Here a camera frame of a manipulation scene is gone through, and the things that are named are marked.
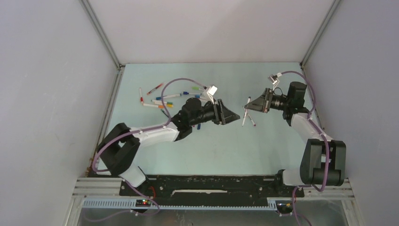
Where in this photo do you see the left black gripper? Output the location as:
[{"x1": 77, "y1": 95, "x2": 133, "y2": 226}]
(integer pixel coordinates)
[{"x1": 190, "y1": 99, "x2": 239, "y2": 127}]

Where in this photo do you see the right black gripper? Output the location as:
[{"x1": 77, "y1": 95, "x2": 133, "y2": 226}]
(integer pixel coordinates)
[{"x1": 245, "y1": 89, "x2": 291, "y2": 113}]

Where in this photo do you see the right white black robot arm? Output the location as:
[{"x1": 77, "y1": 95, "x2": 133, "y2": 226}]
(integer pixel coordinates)
[{"x1": 244, "y1": 81, "x2": 346, "y2": 197}]

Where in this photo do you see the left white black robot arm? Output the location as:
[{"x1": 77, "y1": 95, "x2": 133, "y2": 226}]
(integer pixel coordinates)
[{"x1": 94, "y1": 97, "x2": 240, "y2": 196}]

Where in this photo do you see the red orange thin pen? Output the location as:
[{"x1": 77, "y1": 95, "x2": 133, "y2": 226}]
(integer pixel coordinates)
[{"x1": 147, "y1": 82, "x2": 164, "y2": 95}]

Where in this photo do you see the orange capped marker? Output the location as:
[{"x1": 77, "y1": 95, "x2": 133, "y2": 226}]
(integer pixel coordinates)
[{"x1": 142, "y1": 103, "x2": 164, "y2": 109}]

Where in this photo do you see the green capped marker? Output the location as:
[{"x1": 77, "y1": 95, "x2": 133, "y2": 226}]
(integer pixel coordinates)
[{"x1": 152, "y1": 100, "x2": 173, "y2": 105}]

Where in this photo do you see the red capped marker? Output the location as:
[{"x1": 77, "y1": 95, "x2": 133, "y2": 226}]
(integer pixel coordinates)
[{"x1": 139, "y1": 87, "x2": 144, "y2": 104}]

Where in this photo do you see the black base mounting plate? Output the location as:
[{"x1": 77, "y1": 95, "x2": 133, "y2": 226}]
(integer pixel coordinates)
[{"x1": 119, "y1": 175, "x2": 304, "y2": 207}]

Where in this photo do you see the right controller board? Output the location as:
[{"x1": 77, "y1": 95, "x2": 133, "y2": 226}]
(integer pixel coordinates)
[{"x1": 276, "y1": 202, "x2": 293, "y2": 217}]

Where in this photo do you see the controller board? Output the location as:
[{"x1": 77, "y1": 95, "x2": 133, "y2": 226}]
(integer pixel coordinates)
[
  {"x1": 276, "y1": 202, "x2": 293, "y2": 217},
  {"x1": 135, "y1": 199, "x2": 152, "y2": 207}
]

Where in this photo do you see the left controller board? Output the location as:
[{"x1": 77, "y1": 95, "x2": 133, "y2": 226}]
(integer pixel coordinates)
[{"x1": 135, "y1": 199, "x2": 152, "y2": 207}]

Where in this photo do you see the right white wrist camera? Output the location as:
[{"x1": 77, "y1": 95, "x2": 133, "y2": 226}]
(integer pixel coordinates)
[{"x1": 268, "y1": 73, "x2": 282, "y2": 91}]

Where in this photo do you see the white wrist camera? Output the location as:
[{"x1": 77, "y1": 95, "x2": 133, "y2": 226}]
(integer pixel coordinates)
[
  {"x1": 202, "y1": 85, "x2": 218, "y2": 104},
  {"x1": 268, "y1": 73, "x2": 282, "y2": 91}
]

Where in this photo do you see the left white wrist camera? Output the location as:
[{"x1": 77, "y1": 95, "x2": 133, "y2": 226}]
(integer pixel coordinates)
[{"x1": 202, "y1": 85, "x2": 218, "y2": 104}]

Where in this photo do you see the right aluminium frame rail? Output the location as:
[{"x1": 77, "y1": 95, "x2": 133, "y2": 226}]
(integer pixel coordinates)
[{"x1": 300, "y1": 0, "x2": 342, "y2": 69}]

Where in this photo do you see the aluminium frame rail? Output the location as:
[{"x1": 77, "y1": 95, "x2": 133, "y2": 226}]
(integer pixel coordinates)
[
  {"x1": 79, "y1": 0, "x2": 125, "y2": 169},
  {"x1": 300, "y1": 0, "x2": 342, "y2": 69}
]

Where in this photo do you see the grey slotted cable duct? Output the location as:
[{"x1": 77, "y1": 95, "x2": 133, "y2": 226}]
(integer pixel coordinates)
[{"x1": 81, "y1": 199, "x2": 278, "y2": 211}]

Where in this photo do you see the left aluminium frame rail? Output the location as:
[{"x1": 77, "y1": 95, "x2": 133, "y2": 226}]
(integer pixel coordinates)
[{"x1": 79, "y1": 0, "x2": 125, "y2": 169}]

